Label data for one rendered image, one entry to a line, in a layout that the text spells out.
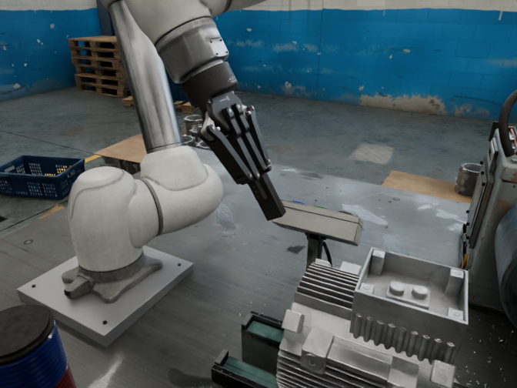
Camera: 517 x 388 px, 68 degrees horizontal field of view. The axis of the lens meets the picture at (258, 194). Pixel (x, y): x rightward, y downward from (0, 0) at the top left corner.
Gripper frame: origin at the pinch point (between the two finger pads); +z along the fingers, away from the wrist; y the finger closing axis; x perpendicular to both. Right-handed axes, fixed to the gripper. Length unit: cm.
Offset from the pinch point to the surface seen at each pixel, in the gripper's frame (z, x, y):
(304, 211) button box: 9.5, 4.8, 16.1
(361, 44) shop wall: -27, 116, 558
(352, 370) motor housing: 19.6, -9.8, -14.4
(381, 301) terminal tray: 13.2, -15.2, -10.6
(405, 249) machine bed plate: 43, 3, 55
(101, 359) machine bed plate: 18, 45, -13
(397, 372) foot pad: 20.5, -14.7, -13.8
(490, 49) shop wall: 55, -29, 553
